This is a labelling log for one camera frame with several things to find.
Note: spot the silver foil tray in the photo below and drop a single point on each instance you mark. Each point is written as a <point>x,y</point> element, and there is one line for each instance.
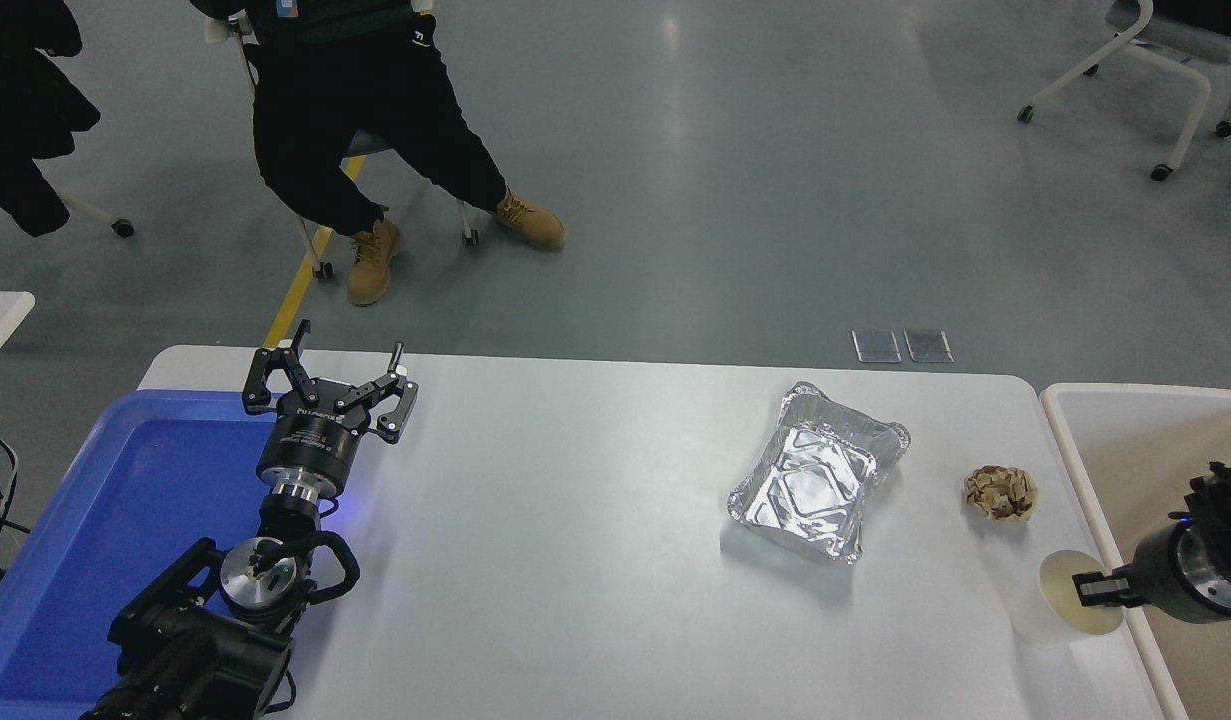
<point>815,480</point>

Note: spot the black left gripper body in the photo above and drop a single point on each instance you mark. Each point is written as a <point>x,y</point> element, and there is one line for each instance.
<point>310,450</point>

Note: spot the large pale bin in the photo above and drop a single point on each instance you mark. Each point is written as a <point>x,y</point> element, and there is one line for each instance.
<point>1125,470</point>

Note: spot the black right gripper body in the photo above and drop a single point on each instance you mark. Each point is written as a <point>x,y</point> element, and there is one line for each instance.
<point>1160,570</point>

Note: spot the white chair leg with caster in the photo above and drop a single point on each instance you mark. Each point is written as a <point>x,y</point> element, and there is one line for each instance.
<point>90,210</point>

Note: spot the crumpled tan paper ball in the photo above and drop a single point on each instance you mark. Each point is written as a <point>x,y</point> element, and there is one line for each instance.
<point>1000,493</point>

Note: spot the silver floor plate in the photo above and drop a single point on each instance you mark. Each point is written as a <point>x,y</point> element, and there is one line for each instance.
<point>877,346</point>
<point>928,346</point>

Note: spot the blue plastic tray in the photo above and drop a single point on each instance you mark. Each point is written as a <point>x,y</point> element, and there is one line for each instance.
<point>125,500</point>

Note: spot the white paper cup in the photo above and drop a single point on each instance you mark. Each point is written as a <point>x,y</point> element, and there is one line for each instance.
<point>1060,575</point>

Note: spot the black jacket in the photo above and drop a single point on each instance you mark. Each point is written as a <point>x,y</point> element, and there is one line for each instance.
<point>25,100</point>

